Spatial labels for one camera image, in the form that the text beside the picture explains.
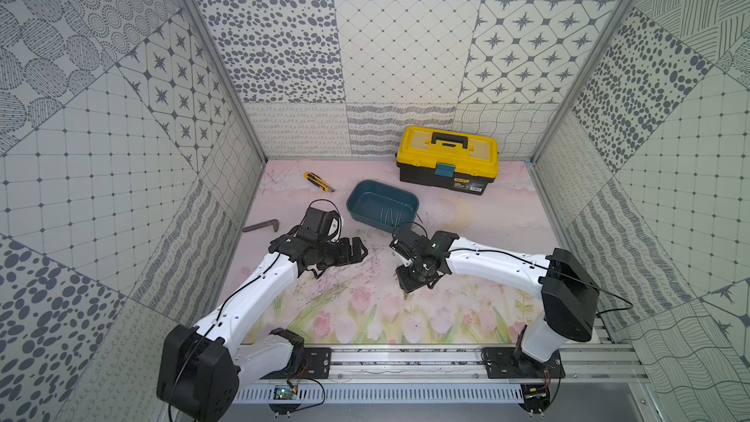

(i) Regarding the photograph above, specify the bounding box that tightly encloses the dark metal hex key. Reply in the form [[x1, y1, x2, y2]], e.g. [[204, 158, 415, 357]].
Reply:
[[241, 219, 279, 232]]

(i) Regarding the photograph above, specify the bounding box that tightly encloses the teal plastic storage box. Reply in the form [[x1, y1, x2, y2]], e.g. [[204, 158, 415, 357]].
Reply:
[[346, 180, 420, 234]]

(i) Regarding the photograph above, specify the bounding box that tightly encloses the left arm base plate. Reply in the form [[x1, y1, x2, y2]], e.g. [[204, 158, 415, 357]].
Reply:
[[270, 347, 332, 380]]

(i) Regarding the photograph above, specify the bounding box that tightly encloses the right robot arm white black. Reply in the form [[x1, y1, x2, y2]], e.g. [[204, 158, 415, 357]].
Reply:
[[390, 228, 600, 373]]

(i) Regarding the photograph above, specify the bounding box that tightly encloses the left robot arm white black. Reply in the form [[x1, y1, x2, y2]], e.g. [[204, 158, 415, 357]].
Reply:
[[156, 206, 368, 421]]

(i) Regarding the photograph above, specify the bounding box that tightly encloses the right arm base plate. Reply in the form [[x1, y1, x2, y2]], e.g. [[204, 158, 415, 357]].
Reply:
[[480, 346, 566, 379]]

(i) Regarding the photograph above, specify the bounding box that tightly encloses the yellow utility knife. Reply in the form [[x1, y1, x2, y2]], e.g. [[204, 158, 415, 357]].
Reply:
[[304, 172, 335, 193]]

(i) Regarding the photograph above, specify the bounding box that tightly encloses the aluminium mounting rail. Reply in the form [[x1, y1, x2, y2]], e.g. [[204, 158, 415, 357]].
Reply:
[[166, 342, 652, 387]]

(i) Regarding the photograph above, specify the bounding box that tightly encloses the yellow black toolbox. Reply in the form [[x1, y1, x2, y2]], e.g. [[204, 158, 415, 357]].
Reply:
[[396, 126, 499, 195]]

